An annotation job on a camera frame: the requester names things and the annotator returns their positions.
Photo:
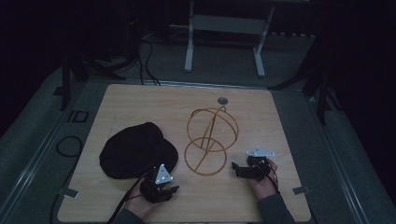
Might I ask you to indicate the person's right hand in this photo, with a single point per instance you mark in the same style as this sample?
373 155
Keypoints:
264 188

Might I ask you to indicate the grey round table grommet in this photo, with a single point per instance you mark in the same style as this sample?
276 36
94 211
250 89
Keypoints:
222 100

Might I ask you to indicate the black cloth hat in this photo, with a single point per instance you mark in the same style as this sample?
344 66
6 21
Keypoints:
134 149

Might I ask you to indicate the white metal desk frame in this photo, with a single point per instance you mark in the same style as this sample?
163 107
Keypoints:
229 24

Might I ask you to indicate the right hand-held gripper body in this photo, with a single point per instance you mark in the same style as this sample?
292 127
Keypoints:
261 151

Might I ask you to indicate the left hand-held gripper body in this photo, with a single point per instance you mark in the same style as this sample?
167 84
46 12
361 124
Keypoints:
163 174

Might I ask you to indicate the person's left hand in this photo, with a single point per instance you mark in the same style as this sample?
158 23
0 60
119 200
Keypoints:
138 206

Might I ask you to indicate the grey tape strip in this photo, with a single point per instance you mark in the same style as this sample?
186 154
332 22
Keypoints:
67 192
301 190

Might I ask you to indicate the black tripod stand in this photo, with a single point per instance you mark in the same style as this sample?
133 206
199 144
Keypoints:
323 93
66 81

